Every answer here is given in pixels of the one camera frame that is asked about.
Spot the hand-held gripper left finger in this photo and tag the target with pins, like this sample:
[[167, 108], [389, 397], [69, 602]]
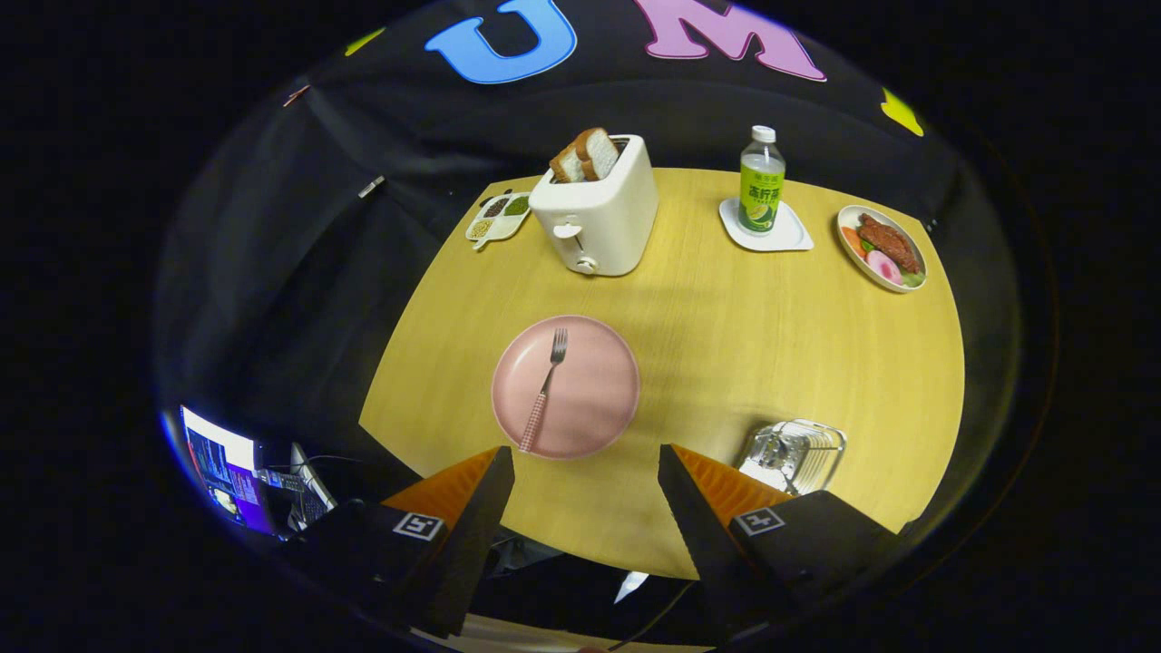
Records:
[[472, 535]]

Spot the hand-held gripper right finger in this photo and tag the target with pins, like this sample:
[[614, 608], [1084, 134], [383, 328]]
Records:
[[698, 544]]

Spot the perforated metal tray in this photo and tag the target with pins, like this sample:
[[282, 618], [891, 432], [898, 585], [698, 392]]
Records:
[[821, 458]]

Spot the pink plate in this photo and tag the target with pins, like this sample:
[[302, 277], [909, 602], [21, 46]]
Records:
[[590, 390]]

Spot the laptop screen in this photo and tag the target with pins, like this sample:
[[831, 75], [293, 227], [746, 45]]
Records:
[[227, 467]]

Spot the black backdrop cloth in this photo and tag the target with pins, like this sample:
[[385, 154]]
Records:
[[363, 272]]

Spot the white three-compartment condiment dish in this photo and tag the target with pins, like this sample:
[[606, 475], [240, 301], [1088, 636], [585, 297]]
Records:
[[499, 222]]

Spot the white coaster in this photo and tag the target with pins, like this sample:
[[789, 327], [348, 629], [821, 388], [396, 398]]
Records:
[[789, 238]]

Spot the white food plate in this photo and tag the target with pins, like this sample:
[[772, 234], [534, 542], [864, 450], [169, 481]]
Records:
[[853, 263]]

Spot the pink ham slice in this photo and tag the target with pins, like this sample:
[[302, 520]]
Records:
[[884, 268]]

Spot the white toaster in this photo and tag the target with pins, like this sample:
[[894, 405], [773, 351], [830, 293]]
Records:
[[608, 222]]

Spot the orange carrot piece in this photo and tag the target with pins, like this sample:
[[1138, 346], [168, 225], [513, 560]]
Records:
[[853, 241]]

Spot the brown meat piece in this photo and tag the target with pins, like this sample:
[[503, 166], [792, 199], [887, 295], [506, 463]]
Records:
[[889, 243]]

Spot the metal clip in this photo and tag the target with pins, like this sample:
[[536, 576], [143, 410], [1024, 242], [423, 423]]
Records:
[[371, 187], [296, 95]]

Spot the green label drink bottle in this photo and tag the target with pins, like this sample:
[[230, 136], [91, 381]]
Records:
[[762, 186]]

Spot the small bread slice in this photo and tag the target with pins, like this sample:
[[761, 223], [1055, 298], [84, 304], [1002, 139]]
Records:
[[567, 168]]

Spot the large bread slice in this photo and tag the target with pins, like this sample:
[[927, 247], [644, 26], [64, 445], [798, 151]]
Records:
[[600, 152]]

